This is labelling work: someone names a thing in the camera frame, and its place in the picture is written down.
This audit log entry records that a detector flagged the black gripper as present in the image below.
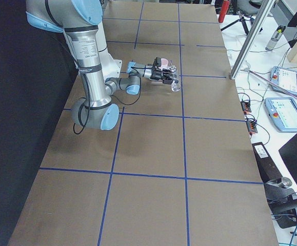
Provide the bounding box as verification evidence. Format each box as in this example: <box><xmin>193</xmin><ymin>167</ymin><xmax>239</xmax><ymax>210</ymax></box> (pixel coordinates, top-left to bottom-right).
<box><xmin>150</xmin><ymin>67</ymin><xmax>178</xmax><ymax>85</ymax></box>

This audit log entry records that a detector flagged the clear glass sauce bottle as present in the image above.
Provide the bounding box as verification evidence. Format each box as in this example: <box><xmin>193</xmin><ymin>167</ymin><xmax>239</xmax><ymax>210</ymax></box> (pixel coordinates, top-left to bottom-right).
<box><xmin>169</xmin><ymin>60</ymin><xmax>181</xmax><ymax>92</ymax></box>

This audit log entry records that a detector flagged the pink plastic cup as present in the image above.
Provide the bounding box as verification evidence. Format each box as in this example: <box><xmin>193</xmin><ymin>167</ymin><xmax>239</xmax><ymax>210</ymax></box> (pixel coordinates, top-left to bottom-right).
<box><xmin>160</xmin><ymin>58</ymin><xmax>171</xmax><ymax>70</ymax></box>

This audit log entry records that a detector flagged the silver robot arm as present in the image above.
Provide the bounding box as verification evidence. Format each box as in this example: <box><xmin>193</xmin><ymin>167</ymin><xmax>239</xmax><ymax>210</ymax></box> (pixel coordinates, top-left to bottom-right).
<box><xmin>26</xmin><ymin>0</ymin><xmax>181</xmax><ymax>130</ymax></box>

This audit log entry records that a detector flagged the silver digital kitchen scale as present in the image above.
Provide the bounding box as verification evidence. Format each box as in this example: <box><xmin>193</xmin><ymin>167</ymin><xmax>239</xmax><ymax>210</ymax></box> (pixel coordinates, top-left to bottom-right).
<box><xmin>149</xmin><ymin>68</ymin><xmax>179</xmax><ymax>85</ymax></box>

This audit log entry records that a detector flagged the white pillar with base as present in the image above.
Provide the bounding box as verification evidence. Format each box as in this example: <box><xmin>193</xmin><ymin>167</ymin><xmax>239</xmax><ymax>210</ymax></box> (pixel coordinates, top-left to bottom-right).
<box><xmin>94</xmin><ymin>0</ymin><xmax>123</xmax><ymax>80</ymax></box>

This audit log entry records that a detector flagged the long metal rod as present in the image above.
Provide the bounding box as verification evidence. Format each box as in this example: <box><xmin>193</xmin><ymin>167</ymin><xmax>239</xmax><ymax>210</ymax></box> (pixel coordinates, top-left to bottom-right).
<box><xmin>245</xmin><ymin>69</ymin><xmax>297</xmax><ymax>100</ymax></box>

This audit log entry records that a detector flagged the red cylinder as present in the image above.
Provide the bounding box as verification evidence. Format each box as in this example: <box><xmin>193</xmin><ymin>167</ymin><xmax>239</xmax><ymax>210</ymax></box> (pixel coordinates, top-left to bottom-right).
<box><xmin>218</xmin><ymin>0</ymin><xmax>230</xmax><ymax>23</ymax></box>

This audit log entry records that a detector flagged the black tripod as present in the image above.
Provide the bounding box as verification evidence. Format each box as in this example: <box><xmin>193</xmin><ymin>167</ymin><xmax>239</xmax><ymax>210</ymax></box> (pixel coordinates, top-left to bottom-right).
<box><xmin>220</xmin><ymin>10</ymin><xmax>256</xmax><ymax>35</ymax></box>

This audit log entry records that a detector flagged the orange black connector block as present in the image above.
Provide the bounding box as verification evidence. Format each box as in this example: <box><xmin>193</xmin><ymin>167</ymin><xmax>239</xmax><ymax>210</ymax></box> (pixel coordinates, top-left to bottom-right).
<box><xmin>241</xmin><ymin>100</ymin><xmax>258</xmax><ymax>136</ymax></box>

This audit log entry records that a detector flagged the clear water bottle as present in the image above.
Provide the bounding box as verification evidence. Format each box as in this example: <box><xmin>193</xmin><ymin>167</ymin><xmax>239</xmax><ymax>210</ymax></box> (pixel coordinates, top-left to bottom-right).
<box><xmin>265</xmin><ymin>25</ymin><xmax>286</xmax><ymax>51</ymax></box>

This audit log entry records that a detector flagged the far teach pendant tablet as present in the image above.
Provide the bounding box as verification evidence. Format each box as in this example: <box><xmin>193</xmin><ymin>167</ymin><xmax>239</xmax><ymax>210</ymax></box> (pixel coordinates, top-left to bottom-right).
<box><xmin>270</xmin><ymin>66</ymin><xmax>297</xmax><ymax>96</ymax></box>

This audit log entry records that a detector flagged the teach pendant tablet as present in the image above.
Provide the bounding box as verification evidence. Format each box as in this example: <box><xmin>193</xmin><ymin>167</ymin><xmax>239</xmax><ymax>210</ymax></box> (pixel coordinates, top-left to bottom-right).
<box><xmin>270</xmin><ymin>66</ymin><xmax>297</xmax><ymax>96</ymax></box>
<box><xmin>264</xmin><ymin>97</ymin><xmax>297</xmax><ymax>132</ymax></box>

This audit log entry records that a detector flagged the near teach pendant tablet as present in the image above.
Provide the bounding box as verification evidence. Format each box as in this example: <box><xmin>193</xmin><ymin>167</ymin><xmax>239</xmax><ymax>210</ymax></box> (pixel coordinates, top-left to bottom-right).
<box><xmin>264</xmin><ymin>97</ymin><xmax>297</xmax><ymax>132</ymax></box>

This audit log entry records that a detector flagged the black clamp stand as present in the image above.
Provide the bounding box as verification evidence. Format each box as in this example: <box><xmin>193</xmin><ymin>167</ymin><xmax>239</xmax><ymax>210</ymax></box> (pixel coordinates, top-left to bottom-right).
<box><xmin>252</xmin><ymin>142</ymin><xmax>297</xmax><ymax>229</ymax></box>

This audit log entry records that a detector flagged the aluminium frame post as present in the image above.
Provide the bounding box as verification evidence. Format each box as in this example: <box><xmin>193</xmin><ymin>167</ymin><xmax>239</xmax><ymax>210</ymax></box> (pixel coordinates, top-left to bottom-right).
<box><xmin>229</xmin><ymin>0</ymin><xmax>275</xmax><ymax>79</ymax></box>

